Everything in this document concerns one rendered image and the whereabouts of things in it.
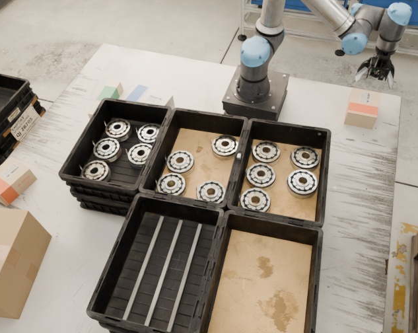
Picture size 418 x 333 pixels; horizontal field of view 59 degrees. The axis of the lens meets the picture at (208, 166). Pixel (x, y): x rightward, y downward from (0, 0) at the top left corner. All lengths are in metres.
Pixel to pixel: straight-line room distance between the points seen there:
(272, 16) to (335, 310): 1.09
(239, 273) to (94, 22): 3.15
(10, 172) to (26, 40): 2.40
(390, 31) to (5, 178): 1.54
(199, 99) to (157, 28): 1.90
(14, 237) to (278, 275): 0.84
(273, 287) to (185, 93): 1.06
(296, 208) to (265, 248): 0.19
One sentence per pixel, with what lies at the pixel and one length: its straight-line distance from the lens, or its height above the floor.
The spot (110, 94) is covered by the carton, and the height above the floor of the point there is 0.76.
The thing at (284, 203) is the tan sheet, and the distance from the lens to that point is 1.30.
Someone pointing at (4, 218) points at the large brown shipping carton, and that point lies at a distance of 1.40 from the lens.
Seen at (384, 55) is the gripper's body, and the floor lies 1.05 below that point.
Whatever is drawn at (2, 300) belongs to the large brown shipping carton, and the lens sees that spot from 1.35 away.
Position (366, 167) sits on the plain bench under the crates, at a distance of 1.62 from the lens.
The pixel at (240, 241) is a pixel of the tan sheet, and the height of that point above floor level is 0.83.
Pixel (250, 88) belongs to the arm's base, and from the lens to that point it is 1.62.
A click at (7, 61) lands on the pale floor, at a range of 3.79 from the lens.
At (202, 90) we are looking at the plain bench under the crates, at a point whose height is 0.70.
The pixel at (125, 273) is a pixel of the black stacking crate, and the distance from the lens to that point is 1.23.
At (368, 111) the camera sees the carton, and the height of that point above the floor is 0.77.
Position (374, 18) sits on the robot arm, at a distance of 1.47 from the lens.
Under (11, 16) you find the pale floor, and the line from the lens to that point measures 4.40.
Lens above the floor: 1.94
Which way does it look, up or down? 54 degrees down
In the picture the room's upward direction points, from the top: 6 degrees counter-clockwise
